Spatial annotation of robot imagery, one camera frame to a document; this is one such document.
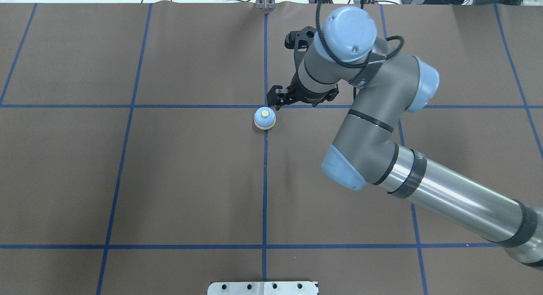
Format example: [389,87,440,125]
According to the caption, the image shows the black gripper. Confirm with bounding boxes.
[266,26,338,110]

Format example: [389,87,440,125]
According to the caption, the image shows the blue call bell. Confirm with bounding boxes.
[253,106,277,130]

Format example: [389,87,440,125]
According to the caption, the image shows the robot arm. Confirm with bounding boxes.
[266,5,542,270]

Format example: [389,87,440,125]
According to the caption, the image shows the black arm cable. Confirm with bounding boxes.
[314,0,404,100]

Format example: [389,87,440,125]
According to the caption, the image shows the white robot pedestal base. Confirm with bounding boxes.
[207,281,319,295]

